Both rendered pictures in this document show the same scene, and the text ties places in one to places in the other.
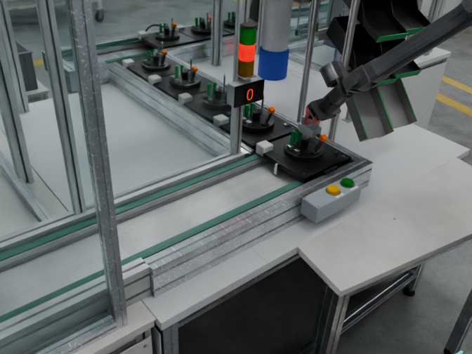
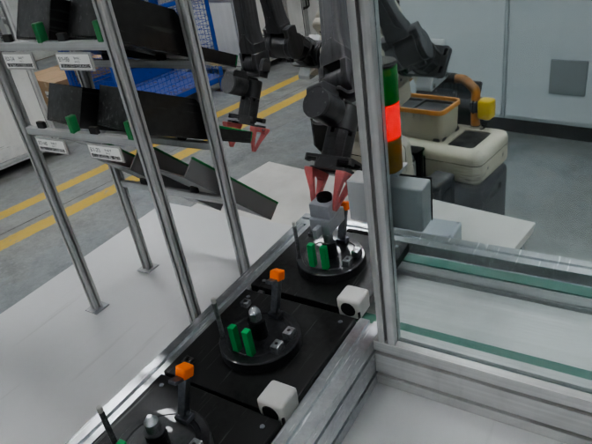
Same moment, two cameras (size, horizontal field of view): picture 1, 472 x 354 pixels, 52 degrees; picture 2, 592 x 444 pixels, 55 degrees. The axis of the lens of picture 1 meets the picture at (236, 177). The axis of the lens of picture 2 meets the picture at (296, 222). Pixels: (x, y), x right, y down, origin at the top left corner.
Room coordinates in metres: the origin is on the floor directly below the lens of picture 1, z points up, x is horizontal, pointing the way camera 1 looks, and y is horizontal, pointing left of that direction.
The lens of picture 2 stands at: (1.74, 0.68, 1.61)
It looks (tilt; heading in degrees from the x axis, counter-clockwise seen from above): 29 degrees down; 257
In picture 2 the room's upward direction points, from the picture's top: 9 degrees counter-clockwise
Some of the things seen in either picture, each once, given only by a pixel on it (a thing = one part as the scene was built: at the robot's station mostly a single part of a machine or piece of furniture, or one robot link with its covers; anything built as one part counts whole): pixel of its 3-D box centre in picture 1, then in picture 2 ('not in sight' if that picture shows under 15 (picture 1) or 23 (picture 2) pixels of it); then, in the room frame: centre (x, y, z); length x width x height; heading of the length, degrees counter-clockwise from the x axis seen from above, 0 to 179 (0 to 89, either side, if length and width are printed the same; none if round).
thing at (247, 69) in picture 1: (246, 67); not in sight; (1.43, -0.01, 1.28); 0.05 x 0.05 x 0.05
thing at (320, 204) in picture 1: (331, 199); not in sight; (1.25, -0.31, 0.93); 0.21 x 0.07 x 0.06; 131
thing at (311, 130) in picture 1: (308, 122); (323, 212); (1.47, -0.24, 1.09); 0.08 x 0.04 x 0.07; 41
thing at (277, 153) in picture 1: (303, 154); (331, 266); (1.47, -0.23, 0.96); 0.24 x 0.24 x 0.02; 41
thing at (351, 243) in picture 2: (303, 149); (330, 258); (1.47, -0.23, 0.98); 0.14 x 0.14 x 0.02
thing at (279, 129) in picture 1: (256, 114); (256, 324); (1.66, -0.07, 1.01); 0.24 x 0.24 x 0.13; 41
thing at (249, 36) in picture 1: (247, 34); not in sight; (1.43, -0.01, 1.38); 0.05 x 0.05 x 0.05
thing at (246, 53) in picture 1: (246, 50); not in sight; (1.43, -0.01, 1.33); 0.05 x 0.05 x 0.05
